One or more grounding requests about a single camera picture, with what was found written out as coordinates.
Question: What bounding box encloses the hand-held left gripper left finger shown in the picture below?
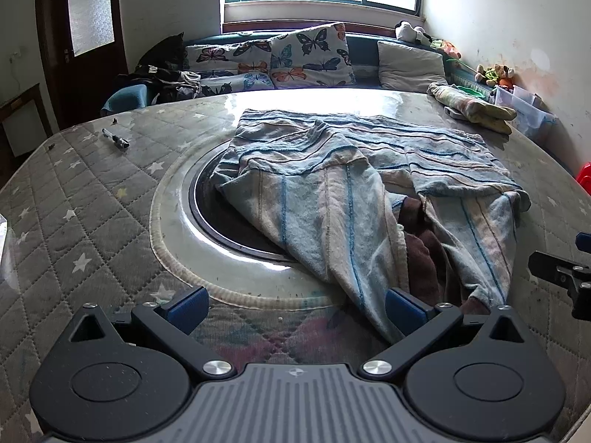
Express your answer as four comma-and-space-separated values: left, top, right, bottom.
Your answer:
69, 286, 234, 379

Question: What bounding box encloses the long butterfly pillow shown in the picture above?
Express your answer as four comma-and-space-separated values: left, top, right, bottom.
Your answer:
185, 39, 273, 77

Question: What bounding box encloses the blue upholstered bench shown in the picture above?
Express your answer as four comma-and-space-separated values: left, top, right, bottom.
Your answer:
100, 32, 462, 118

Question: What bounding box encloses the dark wood glass door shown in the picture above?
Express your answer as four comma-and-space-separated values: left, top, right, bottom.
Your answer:
34, 0, 130, 116

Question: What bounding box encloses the large upright butterfly pillow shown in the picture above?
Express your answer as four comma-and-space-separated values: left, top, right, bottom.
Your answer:
270, 23, 356, 89

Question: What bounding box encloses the black silver pen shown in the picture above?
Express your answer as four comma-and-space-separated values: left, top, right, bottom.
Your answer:
102, 128, 131, 151

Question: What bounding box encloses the green plastic basin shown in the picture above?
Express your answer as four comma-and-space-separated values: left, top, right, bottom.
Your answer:
450, 84, 490, 100

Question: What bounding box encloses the orange green plush toy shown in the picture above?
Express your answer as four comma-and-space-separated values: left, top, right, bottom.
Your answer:
431, 39, 462, 59

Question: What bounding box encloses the folded yellowish cloth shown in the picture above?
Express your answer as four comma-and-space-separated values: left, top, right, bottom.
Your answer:
427, 82, 518, 134

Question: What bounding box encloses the clear plastic storage box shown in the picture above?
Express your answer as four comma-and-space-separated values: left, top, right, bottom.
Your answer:
492, 84, 557, 141

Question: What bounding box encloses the flat butterfly pillow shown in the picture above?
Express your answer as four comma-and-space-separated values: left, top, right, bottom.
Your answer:
198, 71, 275, 99

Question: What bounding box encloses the round black table hob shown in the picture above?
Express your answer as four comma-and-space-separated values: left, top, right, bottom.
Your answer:
191, 145, 305, 264

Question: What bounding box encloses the dark wood cabinet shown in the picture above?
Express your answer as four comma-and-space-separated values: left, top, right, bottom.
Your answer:
0, 83, 54, 162

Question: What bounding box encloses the blue striped knit garment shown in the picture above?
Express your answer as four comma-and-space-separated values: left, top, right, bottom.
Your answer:
215, 108, 532, 344

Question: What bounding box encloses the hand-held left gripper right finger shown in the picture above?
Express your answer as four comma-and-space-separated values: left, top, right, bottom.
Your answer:
360, 287, 525, 379

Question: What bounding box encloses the grey quilted star table cover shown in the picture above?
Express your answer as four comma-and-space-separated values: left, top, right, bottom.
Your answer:
0, 90, 591, 443

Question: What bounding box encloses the black white plush toy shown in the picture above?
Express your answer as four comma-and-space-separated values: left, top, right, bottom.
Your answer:
396, 21, 435, 47

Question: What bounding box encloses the black white printed garment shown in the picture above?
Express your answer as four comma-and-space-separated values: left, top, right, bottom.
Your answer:
117, 65, 202, 102

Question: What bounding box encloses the grey pillow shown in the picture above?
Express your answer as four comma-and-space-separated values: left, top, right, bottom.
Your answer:
377, 41, 448, 93

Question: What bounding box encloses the thin green stick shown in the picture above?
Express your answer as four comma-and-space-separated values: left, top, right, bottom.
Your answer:
445, 58, 481, 76

